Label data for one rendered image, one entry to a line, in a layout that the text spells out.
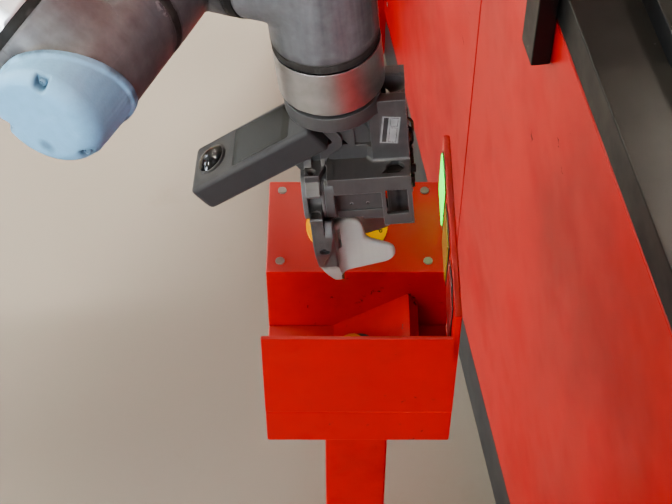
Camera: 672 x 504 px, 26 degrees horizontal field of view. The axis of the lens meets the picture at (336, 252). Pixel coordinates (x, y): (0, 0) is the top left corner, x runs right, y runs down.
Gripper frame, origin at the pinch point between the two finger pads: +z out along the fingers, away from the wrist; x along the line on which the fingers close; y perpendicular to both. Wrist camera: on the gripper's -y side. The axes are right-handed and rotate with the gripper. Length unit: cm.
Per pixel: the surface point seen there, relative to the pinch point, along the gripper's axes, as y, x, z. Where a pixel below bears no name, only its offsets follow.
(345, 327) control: 0.1, 3.4, 12.9
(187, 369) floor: -29, 49, 82
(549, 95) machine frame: 20.6, 29.7, 11.7
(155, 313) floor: -35, 60, 81
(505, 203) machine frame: 17, 39, 38
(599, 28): 24.4, 24.7, -1.2
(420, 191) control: 7.5, 13.6, 6.7
